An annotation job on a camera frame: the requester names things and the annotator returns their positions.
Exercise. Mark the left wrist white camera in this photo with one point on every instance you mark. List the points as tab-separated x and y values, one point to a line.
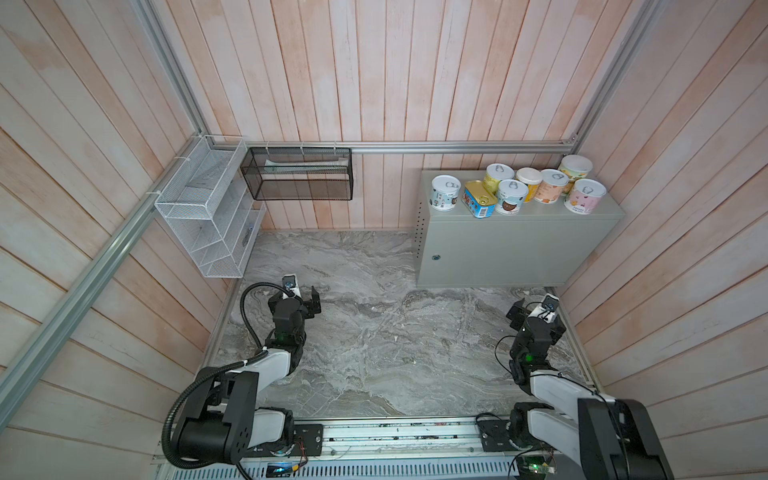
290	283

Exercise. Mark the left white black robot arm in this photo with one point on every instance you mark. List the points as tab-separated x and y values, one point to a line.
216	419

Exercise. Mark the pink label can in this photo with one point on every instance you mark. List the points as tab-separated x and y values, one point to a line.
584	196

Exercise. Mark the left aluminium frame rail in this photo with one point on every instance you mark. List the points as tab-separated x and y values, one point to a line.
38	353

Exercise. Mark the black mesh wall basket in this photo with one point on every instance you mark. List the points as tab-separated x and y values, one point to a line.
299	173

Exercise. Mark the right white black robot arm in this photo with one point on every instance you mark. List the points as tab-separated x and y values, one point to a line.
608	438

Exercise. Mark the horizontal aluminium wall rail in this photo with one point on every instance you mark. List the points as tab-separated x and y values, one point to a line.
419	147

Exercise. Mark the orange yellow label can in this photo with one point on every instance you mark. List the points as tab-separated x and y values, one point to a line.
575	167

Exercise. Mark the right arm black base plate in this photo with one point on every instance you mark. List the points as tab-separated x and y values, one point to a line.
494	435

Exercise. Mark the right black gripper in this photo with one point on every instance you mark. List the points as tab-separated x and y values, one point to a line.
521	314

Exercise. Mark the blue label can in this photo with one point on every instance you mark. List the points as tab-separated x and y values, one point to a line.
511	195

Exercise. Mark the small brown white-lid can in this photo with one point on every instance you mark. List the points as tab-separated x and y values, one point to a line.
532	178

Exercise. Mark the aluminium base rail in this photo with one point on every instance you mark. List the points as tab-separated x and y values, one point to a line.
399	434

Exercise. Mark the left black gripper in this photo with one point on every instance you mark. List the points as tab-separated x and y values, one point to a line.
307	305

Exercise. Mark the brown label can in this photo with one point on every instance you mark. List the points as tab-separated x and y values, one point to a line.
552	185

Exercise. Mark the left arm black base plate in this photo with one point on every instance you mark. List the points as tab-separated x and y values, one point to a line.
307	439

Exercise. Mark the white wire mesh shelf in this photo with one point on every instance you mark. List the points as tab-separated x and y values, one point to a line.
208	206

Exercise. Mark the grey metal cabinet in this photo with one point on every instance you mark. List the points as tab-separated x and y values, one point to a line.
542	245

